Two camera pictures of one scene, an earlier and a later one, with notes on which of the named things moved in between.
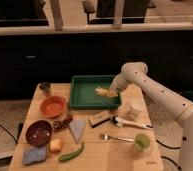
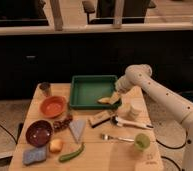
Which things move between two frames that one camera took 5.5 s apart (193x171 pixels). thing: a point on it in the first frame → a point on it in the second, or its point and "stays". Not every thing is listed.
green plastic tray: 83,95 stays
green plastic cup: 142,141 stays
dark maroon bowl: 39,133 stays
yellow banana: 106,92 → 115,96
